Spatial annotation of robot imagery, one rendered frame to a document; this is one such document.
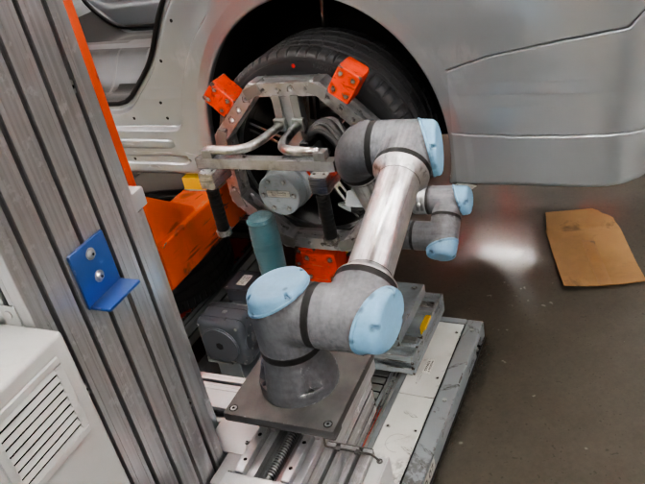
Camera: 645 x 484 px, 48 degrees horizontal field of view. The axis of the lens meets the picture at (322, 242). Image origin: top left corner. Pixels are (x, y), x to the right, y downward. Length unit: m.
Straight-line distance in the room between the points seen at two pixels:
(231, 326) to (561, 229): 1.60
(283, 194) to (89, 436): 1.11
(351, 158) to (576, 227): 1.94
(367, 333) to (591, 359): 1.54
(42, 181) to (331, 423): 0.64
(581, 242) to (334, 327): 2.12
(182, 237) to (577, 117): 1.24
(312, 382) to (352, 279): 0.22
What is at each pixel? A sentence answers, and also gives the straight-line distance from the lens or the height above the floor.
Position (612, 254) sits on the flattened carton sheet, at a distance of 3.13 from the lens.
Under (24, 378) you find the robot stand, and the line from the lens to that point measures 0.93.
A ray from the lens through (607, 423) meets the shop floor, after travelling 2.41.
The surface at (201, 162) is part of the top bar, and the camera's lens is 2.01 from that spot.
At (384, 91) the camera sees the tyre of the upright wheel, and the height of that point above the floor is 1.05.
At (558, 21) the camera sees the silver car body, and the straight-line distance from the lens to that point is 1.89.
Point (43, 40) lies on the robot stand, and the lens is 1.00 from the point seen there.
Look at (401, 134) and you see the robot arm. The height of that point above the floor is 1.16.
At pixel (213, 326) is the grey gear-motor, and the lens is 2.35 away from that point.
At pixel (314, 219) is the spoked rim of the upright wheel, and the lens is 2.31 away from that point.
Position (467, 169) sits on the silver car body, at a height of 0.79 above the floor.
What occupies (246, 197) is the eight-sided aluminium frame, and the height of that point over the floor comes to 0.75.
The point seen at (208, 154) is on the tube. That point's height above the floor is 0.99.
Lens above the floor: 1.72
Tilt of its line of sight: 30 degrees down
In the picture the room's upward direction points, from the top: 12 degrees counter-clockwise
